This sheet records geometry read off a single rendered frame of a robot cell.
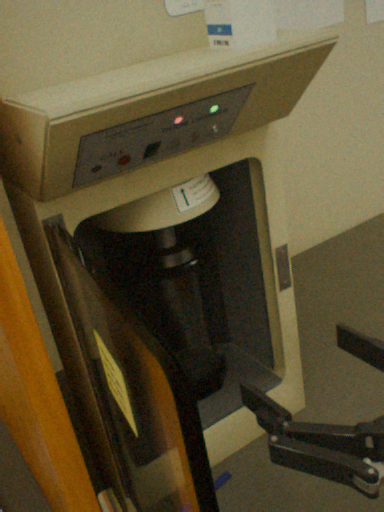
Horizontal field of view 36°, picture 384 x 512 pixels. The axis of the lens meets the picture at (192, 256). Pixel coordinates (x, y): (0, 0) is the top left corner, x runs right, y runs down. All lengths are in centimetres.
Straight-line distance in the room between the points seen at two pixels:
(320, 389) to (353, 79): 77
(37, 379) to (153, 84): 29
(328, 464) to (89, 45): 44
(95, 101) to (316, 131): 97
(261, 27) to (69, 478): 49
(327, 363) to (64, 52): 69
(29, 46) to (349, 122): 102
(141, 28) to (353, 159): 96
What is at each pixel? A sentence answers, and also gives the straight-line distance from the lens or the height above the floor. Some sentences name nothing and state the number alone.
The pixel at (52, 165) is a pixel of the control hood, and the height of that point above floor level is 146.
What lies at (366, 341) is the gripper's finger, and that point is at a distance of 65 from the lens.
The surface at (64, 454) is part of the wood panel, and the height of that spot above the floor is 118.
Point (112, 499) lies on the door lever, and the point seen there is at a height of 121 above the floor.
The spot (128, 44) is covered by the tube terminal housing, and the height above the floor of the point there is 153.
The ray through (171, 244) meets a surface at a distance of 80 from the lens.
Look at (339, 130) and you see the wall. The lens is 147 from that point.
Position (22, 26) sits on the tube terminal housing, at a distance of 59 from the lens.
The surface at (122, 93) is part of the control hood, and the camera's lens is 50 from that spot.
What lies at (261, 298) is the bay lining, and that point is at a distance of 86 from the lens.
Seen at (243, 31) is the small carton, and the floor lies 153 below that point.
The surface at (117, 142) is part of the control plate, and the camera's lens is 55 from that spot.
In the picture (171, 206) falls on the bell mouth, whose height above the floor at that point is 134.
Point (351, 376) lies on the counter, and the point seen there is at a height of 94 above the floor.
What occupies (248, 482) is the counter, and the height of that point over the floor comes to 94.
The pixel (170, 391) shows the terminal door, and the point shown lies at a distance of 35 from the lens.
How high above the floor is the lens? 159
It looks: 26 degrees down
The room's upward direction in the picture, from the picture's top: 11 degrees counter-clockwise
